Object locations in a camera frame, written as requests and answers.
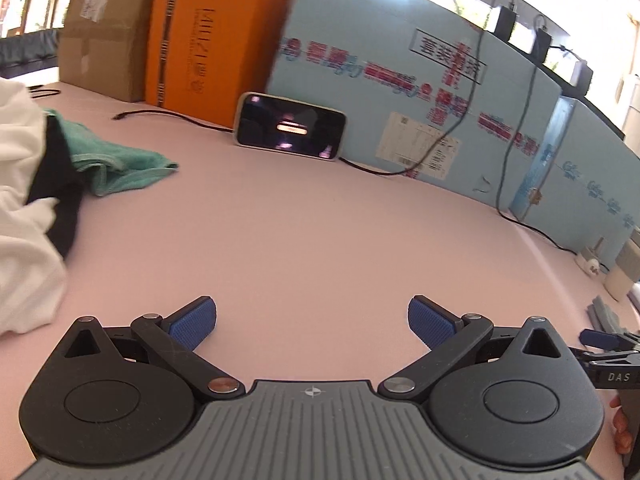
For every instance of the white power adapter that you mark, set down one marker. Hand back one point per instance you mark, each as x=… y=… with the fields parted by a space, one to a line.
x=592 y=262

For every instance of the person's right hand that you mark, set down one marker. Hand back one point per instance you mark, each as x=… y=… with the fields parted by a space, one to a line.
x=622 y=430

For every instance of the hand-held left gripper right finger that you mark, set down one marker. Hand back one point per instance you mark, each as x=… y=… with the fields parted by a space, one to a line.
x=431 y=322

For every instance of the white grey-sleeved tumbler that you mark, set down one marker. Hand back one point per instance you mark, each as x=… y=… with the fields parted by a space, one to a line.
x=622 y=275

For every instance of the white floor air conditioner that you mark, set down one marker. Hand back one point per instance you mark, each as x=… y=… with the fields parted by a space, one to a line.
x=629 y=92

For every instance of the black charger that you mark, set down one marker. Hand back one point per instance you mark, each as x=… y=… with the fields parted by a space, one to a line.
x=505 y=22
x=581 y=75
x=541 y=42

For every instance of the taped light blue cardboard box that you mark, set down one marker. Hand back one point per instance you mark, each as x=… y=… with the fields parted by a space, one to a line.
x=375 y=85

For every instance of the white black-trimmed polo shirt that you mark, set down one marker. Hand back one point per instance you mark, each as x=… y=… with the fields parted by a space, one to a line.
x=20 y=260

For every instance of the green cloth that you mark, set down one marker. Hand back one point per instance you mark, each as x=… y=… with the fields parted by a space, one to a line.
x=120 y=160

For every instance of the white-cased smartphone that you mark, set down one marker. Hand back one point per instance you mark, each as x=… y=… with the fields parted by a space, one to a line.
x=290 y=127

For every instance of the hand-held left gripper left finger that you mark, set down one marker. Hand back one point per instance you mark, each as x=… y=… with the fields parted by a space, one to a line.
x=192 y=321

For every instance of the plain light blue cardboard box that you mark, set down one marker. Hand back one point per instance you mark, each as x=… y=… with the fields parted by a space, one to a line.
x=575 y=185

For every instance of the orange box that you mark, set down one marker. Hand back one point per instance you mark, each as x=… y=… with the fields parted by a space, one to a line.
x=210 y=50

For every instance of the brown cardboard box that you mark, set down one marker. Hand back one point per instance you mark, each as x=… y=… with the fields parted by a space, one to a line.
x=105 y=35

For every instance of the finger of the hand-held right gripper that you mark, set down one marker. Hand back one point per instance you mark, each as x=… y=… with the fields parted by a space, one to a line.
x=602 y=340

